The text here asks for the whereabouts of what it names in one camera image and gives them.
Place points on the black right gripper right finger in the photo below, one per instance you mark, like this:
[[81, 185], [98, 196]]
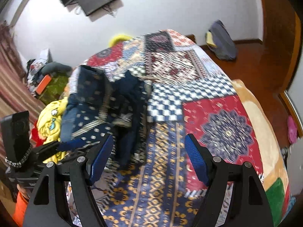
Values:
[[249, 205]]

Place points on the navy patterned garment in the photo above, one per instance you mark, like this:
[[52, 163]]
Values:
[[112, 105]]

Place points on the orange sleeve forearm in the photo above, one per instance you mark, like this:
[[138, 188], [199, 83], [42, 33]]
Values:
[[20, 209]]

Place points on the person's left hand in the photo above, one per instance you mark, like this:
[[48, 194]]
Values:
[[25, 192]]

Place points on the red cloth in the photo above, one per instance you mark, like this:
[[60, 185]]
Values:
[[35, 137]]

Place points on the beige fleece blanket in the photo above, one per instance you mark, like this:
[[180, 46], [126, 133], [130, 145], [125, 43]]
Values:
[[275, 178]]

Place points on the yellow cartoon blanket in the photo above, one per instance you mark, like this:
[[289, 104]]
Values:
[[49, 121]]

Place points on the blue denim jacket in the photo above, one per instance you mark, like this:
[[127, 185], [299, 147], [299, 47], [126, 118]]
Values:
[[68, 118]]

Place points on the striped brown curtain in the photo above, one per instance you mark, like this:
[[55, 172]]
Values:
[[15, 97]]

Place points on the green patterned cloth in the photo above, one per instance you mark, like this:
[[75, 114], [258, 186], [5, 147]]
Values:
[[54, 89]]

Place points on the orange box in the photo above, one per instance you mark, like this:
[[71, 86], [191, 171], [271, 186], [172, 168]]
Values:
[[43, 84]]

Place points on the grey neck pillow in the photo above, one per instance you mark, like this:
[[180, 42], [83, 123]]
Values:
[[54, 67]]

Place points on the colourful patchwork bedspread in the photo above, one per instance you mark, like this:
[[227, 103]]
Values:
[[190, 94]]

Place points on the dark grey bag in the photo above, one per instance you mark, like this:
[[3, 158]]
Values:
[[220, 43]]

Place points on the brown wooden door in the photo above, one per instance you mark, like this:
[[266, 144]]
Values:
[[282, 37]]

